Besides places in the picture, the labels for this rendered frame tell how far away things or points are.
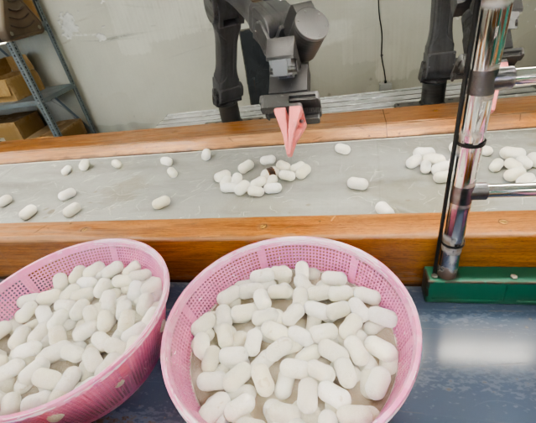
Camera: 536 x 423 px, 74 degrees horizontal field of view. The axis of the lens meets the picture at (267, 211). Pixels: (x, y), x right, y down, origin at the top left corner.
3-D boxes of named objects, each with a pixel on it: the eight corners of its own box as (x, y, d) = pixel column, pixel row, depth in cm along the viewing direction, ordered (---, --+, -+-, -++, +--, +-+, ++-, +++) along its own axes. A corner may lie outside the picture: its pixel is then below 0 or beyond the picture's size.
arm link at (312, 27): (345, 32, 57) (313, -31, 58) (298, 44, 54) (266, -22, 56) (319, 74, 68) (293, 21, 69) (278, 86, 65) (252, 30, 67)
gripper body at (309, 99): (318, 100, 58) (319, 60, 60) (257, 105, 61) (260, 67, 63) (322, 119, 64) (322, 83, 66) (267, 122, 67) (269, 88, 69)
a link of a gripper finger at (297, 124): (299, 147, 57) (301, 94, 59) (257, 148, 59) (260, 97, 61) (305, 162, 63) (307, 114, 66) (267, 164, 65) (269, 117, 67)
